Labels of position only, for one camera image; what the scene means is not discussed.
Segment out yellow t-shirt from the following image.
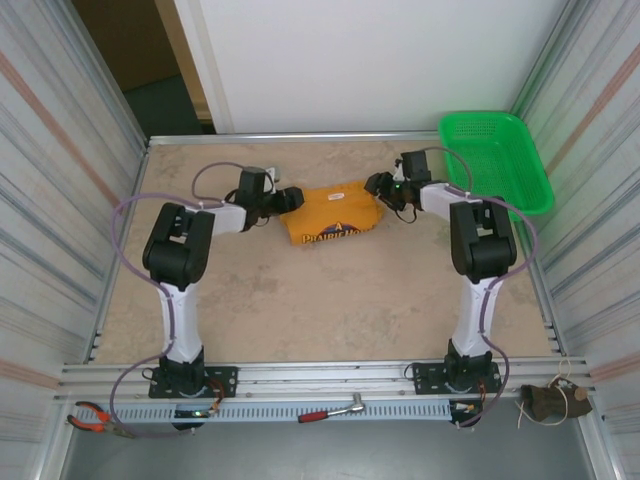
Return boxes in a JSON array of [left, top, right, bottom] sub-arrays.
[[278, 182, 386, 249]]

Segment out brown wooden door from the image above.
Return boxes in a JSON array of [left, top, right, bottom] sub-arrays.
[[72, 0, 182, 94]]

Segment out green plastic basket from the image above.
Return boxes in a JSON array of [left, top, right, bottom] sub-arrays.
[[438, 110, 556, 224]]

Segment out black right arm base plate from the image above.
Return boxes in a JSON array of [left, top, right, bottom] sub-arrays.
[[412, 363, 503, 396]]

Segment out brown cloth pouch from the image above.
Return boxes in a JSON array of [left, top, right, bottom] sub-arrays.
[[515, 377, 595, 427]]

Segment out aluminium table edge rail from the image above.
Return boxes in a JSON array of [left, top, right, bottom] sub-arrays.
[[147, 130, 441, 147]]

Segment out thin black right gripper cable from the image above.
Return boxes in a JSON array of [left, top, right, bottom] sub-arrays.
[[385, 195, 420, 225]]

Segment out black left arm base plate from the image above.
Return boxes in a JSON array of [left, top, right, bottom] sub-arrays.
[[148, 365, 239, 400]]

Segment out red-handled ratchet wrench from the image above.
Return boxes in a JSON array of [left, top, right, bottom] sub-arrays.
[[297, 393, 367, 425]]

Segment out aluminium mounting rail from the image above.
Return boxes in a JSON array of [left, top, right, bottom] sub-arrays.
[[53, 355, 594, 404]]

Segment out slotted grey cable duct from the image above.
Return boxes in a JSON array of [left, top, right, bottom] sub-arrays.
[[107, 402, 454, 424]]

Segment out orange-handled pliers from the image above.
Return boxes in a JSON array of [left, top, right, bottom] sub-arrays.
[[67, 401, 136, 440]]

